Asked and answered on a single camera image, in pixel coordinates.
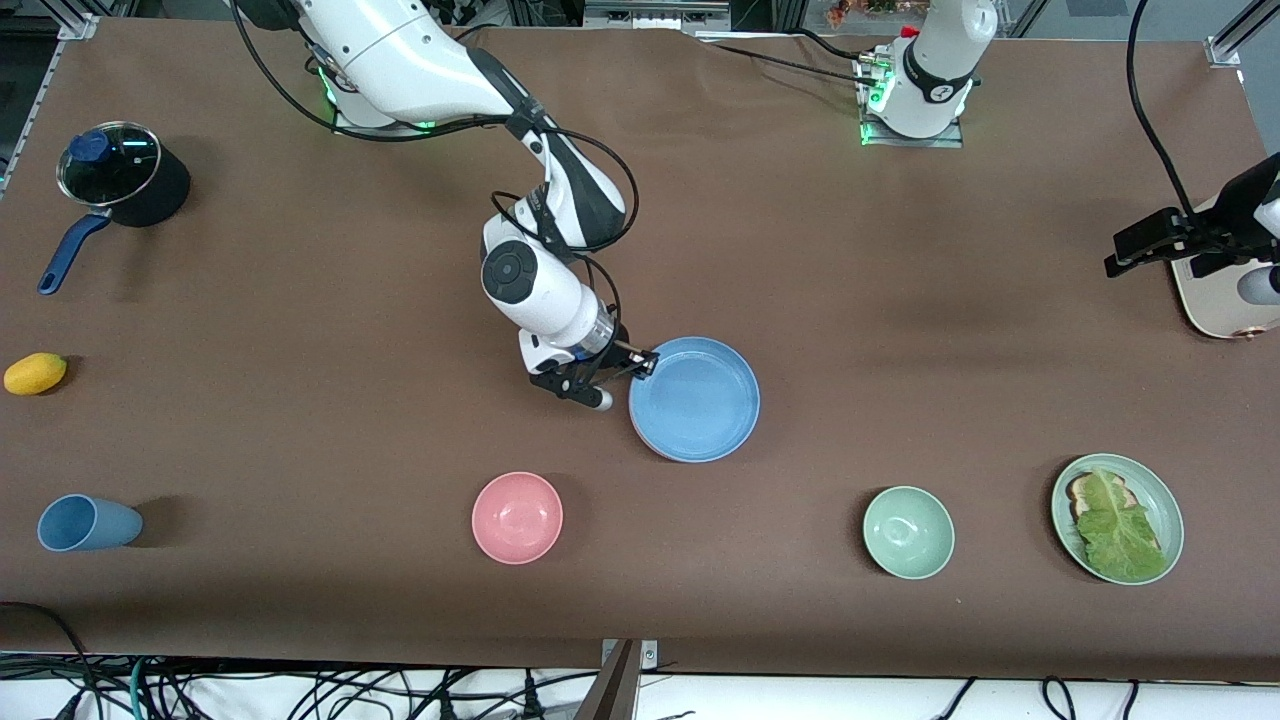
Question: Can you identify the blue plate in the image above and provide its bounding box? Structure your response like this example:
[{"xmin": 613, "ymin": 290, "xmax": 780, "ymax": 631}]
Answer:
[{"xmin": 628, "ymin": 336, "xmax": 761, "ymax": 462}]

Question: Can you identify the pink plate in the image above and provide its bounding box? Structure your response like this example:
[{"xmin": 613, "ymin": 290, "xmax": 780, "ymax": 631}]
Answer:
[{"xmin": 630, "ymin": 415, "xmax": 701, "ymax": 464}]

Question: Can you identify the beige rounded board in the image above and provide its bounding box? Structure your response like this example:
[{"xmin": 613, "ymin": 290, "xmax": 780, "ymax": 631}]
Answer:
[{"xmin": 1170, "ymin": 195, "xmax": 1280, "ymax": 341}]

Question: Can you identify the pink bowl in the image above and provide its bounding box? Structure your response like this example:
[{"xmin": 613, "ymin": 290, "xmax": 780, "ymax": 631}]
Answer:
[{"xmin": 471, "ymin": 471, "xmax": 564, "ymax": 566}]

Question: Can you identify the toasted bread slice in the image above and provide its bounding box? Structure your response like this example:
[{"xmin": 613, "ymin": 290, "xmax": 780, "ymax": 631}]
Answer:
[{"xmin": 1065, "ymin": 472, "xmax": 1131, "ymax": 521}]

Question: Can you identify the green plate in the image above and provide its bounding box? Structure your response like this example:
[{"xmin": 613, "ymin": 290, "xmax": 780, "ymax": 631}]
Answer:
[{"xmin": 1050, "ymin": 453, "xmax": 1186, "ymax": 586}]

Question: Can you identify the green lettuce leaf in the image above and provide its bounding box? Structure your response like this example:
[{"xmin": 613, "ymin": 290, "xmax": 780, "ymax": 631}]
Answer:
[{"xmin": 1075, "ymin": 466, "xmax": 1169, "ymax": 583}]

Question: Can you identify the green bowl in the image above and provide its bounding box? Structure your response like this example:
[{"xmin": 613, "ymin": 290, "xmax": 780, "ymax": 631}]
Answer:
[{"xmin": 862, "ymin": 485, "xmax": 956, "ymax": 581}]

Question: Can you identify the orange leafy object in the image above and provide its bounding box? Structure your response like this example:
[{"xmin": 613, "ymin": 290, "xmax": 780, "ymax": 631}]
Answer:
[{"xmin": 828, "ymin": 0, "xmax": 906, "ymax": 28}]

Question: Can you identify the glass lid with blue knob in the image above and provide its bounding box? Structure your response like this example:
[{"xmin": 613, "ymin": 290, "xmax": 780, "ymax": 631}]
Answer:
[{"xmin": 57, "ymin": 121, "xmax": 162, "ymax": 208}]

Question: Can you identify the blue cup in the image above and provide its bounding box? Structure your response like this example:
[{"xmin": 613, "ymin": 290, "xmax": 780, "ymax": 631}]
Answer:
[{"xmin": 37, "ymin": 494, "xmax": 144, "ymax": 553}]

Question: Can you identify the yellow lemon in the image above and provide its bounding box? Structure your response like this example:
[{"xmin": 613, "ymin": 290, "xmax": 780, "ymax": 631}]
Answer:
[{"xmin": 3, "ymin": 352, "xmax": 69, "ymax": 397}]

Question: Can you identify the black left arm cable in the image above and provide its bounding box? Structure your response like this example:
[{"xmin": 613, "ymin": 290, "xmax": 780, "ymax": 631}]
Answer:
[{"xmin": 1128, "ymin": 0, "xmax": 1201, "ymax": 216}]

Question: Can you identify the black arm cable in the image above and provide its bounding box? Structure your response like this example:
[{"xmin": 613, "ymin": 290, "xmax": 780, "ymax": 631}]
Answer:
[
  {"xmin": 1128, "ymin": 0, "xmax": 1201, "ymax": 216},
  {"xmin": 232, "ymin": 0, "xmax": 641, "ymax": 301}
]

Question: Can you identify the aluminium frame profile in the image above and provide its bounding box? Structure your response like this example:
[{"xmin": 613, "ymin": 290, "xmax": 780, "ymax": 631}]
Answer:
[
  {"xmin": 55, "ymin": 0, "xmax": 101, "ymax": 41},
  {"xmin": 1205, "ymin": 0, "xmax": 1280, "ymax": 69}
]

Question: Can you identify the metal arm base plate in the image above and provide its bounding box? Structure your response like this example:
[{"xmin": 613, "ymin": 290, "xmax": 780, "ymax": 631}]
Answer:
[
  {"xmin": 858, "ymin": 55, "xmax": 966, "ymax": 149},
  {"xmin": 330, "ymin": 60, "xmax": 439, "ymax": 136}
]

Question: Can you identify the metal table bracket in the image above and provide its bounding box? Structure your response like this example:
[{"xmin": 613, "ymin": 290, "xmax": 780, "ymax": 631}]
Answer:
[{"xmin": 575, "ymin": 638, "xmax": 661, "ymax": 720}]

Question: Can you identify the grey metal frame structure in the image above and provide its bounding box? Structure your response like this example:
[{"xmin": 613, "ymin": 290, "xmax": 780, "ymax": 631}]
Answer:
[{"xmin": 583, "ymin": 0, "xmax": 733, "ymax": 33}]

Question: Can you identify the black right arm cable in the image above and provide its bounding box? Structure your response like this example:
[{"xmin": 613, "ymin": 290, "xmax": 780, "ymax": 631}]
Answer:
[{"xmin": 232, "ymin": 0, "xmax": 641, "ymax": 301}]

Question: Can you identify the black pot with blue handle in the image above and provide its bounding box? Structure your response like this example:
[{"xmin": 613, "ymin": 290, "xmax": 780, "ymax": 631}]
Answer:
[{"xmin": 38, "ymin": 120, "xmax": 191, "ymax": 296}]

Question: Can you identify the perforated metal rail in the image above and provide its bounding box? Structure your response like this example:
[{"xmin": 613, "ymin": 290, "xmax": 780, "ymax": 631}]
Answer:
[{"xmin": 0, "ymin": 40, "xmax": 63, "ymax": 191}]

